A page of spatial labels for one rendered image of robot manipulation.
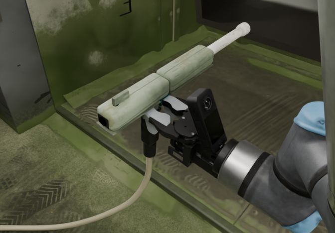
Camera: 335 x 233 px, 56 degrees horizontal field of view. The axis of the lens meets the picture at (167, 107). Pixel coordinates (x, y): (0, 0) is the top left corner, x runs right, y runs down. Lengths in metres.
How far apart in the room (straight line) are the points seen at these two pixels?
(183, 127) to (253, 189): 0.16
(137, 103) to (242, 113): 0.88
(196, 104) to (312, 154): 0.19
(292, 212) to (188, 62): 0.34
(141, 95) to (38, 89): 0.86
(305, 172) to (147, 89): 0.30
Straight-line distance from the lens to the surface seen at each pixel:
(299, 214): 0.53
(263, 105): 1.46
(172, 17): 1.83
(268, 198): 0.54
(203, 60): 0.69
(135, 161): 1.15
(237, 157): 0.54
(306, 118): 0.45
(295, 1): 1.23
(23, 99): 1.38
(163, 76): 0.63
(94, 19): 1.44
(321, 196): 0.42
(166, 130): 0.58
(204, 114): 0.53
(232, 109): 1.40
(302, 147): 0.46
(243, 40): 1.97
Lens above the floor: 0.88
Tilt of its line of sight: 37 degrees down
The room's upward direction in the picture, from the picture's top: straight up
